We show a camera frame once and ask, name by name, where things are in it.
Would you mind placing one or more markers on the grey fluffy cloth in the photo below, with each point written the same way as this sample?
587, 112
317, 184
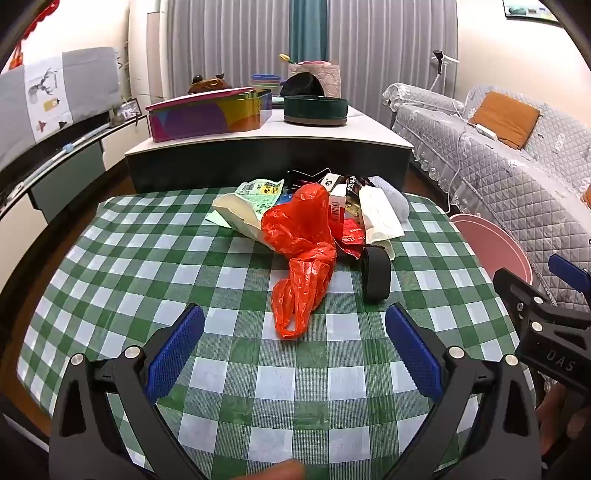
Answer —
392, 196

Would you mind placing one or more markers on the yellow artificial flower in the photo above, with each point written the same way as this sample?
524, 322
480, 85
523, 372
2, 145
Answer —
285, 58

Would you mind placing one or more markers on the brown teapot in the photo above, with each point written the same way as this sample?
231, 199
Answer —
207, 85

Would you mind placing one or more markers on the small photo frame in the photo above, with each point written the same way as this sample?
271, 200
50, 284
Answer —
127, 110

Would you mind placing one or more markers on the cream paper bag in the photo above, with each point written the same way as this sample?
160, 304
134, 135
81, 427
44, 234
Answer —
240, 214

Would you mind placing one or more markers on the sofa with grey quilted cover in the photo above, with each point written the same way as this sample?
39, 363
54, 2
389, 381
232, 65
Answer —
508, 175

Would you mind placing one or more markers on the orange cushion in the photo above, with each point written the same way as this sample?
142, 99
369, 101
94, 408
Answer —
505, 117

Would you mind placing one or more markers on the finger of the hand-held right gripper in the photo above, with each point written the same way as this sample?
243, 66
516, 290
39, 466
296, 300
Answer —
549, 339
572, 277

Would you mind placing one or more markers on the red knot wall ornament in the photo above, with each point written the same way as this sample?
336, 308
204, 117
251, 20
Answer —
39, 14

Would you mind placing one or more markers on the light green paper sheet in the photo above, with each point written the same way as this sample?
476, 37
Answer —
217, 218

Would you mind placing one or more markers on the person's left hand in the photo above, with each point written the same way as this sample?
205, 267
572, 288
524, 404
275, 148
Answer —
279, 473

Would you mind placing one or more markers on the grey curtain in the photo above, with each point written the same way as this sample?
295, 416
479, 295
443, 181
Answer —
221, 37

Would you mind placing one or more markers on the teal curtain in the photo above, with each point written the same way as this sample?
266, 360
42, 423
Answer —
308, 27

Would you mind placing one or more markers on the white standing air conditioner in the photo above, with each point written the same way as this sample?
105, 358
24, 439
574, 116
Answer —
156, 50

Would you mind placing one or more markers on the white power adapter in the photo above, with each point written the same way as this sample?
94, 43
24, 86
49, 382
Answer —
484, 130

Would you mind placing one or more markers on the green printed packet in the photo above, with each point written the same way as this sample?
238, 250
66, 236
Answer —
261, 190

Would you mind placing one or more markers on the white coffee table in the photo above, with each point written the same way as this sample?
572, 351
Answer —
323, 136

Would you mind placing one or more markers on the green checked tablecloth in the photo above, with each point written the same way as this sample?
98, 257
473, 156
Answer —
231, 286

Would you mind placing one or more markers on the television cabinet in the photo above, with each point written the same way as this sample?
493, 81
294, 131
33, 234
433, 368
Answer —
64, 175

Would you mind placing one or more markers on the pink plastic bucket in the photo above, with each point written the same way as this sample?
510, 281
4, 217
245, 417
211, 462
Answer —
494, 244

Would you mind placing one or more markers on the stack of colourful bowls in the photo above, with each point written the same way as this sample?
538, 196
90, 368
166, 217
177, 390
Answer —
265, 82

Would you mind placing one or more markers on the pink patterned bag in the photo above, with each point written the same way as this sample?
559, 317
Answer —
325, 76

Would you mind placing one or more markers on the television with grey cover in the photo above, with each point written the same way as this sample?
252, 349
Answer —
51, 97

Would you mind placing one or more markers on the white box with barcode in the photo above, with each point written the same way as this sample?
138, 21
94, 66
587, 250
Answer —
337, 203

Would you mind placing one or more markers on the framed wall picture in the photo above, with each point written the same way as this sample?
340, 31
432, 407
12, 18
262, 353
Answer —
528, 10

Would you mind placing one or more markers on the black tape roll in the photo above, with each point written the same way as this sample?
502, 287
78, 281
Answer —
375, 272

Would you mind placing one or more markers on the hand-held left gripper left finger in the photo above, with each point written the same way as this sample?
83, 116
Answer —
178, 355

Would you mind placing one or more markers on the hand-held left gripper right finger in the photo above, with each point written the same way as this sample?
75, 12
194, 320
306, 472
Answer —
413, 355

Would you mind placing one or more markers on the red snack wrapper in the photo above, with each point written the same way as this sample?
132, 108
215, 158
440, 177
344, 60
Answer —
352, 235

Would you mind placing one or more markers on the person's right hand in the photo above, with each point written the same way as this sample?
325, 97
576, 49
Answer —
551, 415

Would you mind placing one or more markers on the black round hat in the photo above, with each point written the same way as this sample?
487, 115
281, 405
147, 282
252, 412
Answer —
300, 85

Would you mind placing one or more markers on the red plastic bag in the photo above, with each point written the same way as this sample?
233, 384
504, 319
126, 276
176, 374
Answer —
300, 230

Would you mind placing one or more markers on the white paper packet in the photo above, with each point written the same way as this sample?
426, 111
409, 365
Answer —
378, 214

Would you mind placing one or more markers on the dark green round tin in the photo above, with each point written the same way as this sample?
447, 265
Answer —
315, 110

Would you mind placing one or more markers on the colourful tin box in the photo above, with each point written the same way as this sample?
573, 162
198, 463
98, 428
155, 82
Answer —
207, 115

